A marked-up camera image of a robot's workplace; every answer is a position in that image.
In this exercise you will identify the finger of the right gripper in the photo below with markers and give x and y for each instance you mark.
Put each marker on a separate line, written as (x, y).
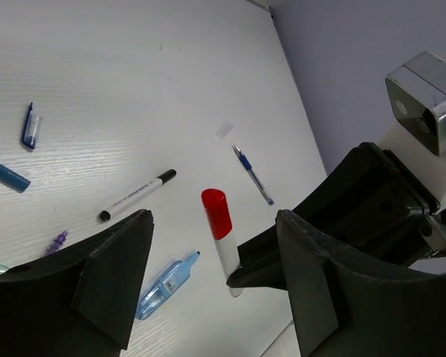
(261, 263)

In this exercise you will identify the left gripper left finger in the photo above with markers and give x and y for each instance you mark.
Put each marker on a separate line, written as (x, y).
(81, 300)

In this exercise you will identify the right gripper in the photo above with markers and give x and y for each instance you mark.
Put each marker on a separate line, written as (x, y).
(372, 202)

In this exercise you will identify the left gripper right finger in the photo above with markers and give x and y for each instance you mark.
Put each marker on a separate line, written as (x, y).
(347, 303)

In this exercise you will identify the red capped white marker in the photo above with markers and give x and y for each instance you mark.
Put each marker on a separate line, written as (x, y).
(218, 216)

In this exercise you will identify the purple pen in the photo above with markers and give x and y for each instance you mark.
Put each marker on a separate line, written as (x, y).
(56, 244)

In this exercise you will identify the blue gel pen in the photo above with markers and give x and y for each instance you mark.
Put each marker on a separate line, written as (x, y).
(249, 169)

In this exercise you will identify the black capped white marker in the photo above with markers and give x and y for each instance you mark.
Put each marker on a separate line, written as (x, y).
(137, 195)

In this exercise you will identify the clear pen cap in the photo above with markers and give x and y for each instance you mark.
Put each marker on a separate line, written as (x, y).
(224, 130)

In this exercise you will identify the blue capped white marker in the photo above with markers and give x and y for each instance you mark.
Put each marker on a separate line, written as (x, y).
(13, 180)

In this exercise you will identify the blue pen cap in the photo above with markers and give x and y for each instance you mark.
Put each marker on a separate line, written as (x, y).
(31, 127)

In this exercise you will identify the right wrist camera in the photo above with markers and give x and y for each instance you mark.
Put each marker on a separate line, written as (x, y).
(417, 93)

